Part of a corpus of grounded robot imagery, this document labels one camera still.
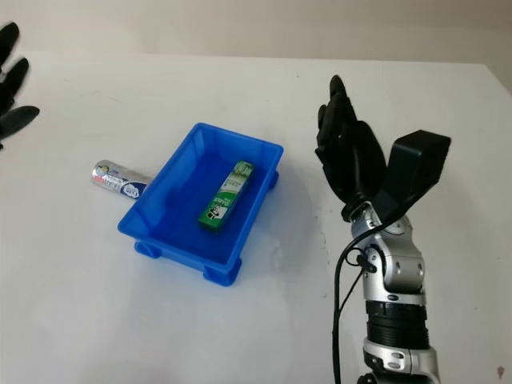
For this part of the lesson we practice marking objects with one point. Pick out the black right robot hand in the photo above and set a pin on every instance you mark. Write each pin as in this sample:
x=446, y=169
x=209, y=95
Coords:
x=352, y=160

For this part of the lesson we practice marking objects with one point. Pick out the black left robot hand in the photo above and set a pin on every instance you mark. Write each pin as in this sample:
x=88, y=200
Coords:
x=10, y=120

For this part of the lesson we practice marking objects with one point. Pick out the green rectangular carton box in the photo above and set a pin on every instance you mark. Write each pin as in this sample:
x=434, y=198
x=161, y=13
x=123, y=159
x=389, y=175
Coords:
x=226, y=196

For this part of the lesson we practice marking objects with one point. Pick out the blue plastic tray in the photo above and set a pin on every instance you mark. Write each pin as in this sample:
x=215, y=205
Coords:
x=192, y=236

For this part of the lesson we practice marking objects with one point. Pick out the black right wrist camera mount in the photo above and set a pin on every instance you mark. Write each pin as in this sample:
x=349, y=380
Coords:
x=420, y=168

